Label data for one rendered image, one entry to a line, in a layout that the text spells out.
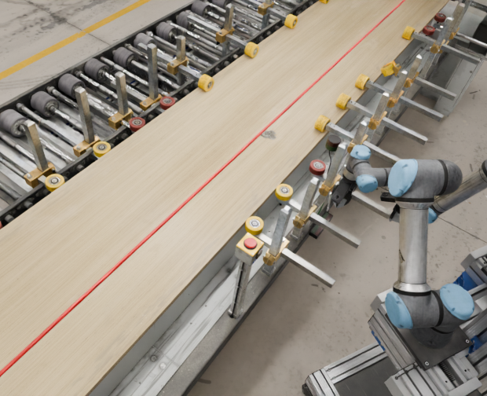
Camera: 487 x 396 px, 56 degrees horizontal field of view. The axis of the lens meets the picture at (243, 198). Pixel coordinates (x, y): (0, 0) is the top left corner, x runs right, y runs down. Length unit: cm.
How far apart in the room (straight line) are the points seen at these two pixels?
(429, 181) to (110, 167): 139
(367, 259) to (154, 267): 171
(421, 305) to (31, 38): 413
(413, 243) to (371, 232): 182
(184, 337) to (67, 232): 65
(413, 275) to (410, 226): 15
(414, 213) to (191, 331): 106
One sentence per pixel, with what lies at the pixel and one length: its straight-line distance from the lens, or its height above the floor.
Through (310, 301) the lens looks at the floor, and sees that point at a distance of 291.
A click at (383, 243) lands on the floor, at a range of 332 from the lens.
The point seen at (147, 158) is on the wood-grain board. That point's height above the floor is 90.
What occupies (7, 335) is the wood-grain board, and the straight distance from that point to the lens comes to 184.
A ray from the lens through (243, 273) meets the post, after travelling 168.
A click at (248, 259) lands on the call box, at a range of 156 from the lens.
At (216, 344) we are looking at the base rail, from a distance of 195.
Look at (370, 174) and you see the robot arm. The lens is 187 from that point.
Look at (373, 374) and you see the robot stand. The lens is 260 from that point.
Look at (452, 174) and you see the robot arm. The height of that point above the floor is 155.
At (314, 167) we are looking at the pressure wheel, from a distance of 229.
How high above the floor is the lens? 250
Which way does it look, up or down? 50 degrees down
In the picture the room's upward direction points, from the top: 10 degrees clockwise
